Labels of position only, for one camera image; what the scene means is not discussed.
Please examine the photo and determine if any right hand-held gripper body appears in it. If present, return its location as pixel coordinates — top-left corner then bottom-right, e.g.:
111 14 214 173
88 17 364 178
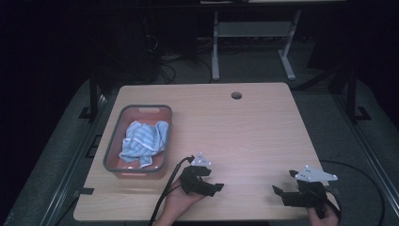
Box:
281 165 339 209

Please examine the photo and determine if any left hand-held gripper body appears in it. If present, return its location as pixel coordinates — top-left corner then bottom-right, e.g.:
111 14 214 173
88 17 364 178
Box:
179 152 213 196

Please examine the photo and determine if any person's left hand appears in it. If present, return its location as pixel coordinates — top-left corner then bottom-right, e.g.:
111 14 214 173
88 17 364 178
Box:
155 177 206 226

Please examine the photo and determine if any person's right hand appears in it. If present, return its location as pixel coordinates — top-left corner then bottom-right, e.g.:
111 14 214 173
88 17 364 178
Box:
306 202 342 226

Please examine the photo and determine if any blue striped cloth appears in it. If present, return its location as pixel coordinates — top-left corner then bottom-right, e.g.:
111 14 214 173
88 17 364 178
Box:
118 120 169 169

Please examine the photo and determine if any pink basin with grey rim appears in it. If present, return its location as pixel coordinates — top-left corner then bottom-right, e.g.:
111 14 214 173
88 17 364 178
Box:
103 104 173 180

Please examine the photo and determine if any black metal stand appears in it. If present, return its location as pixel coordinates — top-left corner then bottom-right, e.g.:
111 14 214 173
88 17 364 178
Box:
343 64 373 124
78 67 109 124

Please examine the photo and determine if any black table edge clamp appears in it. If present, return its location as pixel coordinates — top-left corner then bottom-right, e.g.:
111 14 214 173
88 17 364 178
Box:
72 186 95 197

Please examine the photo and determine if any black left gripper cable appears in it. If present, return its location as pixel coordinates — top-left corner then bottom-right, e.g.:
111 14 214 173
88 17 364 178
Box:
148 154 196 226

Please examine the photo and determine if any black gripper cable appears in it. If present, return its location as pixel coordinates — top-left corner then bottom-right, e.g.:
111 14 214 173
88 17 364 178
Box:
148 154 196 226
319 159 386 226

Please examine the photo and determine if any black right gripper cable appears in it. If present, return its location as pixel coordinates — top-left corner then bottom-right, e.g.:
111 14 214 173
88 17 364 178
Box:
319 159 386 226

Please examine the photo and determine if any aluminium frame rail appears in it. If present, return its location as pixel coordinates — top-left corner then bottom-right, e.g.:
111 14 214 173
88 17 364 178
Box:
39 93 109 226
333 93 399 218

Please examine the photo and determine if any bundle of floor cables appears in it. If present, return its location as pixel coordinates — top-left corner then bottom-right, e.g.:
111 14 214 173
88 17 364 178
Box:
144 32 215 86

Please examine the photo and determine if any grey metal desk frame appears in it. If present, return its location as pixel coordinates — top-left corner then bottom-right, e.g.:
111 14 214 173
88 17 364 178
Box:
211 9 303 82

